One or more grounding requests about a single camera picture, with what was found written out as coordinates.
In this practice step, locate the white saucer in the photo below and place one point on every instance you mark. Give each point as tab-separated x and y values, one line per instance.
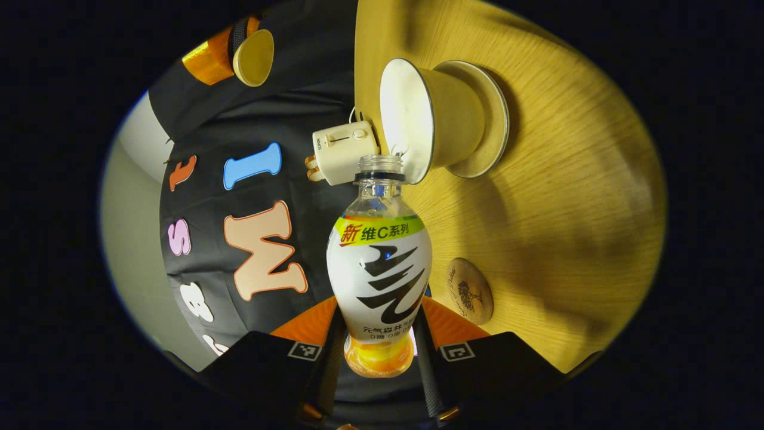
492	113

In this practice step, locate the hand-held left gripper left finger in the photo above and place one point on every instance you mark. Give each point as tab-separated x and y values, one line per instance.
262	370

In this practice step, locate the white toaster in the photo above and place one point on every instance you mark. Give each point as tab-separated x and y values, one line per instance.
346	149

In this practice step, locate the clear orange water bottle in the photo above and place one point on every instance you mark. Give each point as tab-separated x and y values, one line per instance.
379	269

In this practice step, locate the toast bread slice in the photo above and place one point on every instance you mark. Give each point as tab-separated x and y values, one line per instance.
316	175
312	162

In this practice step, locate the black backdrop cloth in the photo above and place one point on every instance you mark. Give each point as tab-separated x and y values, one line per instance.
298	77

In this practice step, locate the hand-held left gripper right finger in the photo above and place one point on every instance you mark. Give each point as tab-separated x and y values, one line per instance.
507	370

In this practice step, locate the white ceramic teacup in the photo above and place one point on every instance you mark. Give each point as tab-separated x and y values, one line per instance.
447	113

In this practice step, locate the round cork coaster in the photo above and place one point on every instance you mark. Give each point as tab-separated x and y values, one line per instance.
468	291

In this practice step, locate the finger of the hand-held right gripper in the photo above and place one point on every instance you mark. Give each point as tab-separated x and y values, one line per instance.
209	60

